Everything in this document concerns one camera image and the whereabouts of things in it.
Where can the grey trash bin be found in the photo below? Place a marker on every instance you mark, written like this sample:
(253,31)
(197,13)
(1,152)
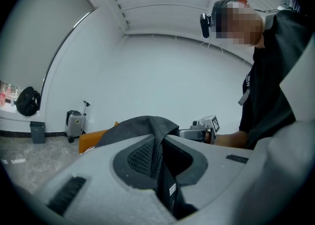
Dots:
(38,132)

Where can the person's right hand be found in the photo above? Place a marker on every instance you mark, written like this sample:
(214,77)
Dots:
(208,137)

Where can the orange seat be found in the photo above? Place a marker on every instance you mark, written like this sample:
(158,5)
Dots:
(91,140)

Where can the black bulging bag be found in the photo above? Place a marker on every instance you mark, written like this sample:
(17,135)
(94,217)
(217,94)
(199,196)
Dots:
(28,102)

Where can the person's black shirt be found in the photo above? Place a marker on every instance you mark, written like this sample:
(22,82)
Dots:
(270,71)

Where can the silver ride-on suitcase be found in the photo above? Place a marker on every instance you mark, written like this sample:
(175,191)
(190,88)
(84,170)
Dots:
(75,125)

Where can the window with grey blind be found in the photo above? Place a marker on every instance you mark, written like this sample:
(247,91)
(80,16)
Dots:
(37,34)

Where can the person's right forearm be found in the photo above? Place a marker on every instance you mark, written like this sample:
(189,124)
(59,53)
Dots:
(231,139)

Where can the black head camera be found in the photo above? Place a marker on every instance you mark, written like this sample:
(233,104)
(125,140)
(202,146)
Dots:
(205,25)

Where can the red drink bottle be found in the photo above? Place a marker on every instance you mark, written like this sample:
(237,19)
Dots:
(2,98)

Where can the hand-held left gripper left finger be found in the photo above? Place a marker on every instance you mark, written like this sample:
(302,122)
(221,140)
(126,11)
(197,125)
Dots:
(98,194)

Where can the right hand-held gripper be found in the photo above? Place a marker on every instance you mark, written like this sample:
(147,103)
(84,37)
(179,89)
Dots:
(206,123)

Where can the person's head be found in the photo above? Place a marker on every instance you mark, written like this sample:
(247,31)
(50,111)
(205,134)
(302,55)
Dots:
(236,22)

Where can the clear plastic bottle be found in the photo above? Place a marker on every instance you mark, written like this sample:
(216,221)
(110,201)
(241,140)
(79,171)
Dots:
(12,98)

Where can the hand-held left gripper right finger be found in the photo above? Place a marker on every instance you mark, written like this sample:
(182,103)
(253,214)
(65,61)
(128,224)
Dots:
(233,182)

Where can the white floor tape strip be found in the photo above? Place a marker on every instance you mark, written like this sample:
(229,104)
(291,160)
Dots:
(18,161)

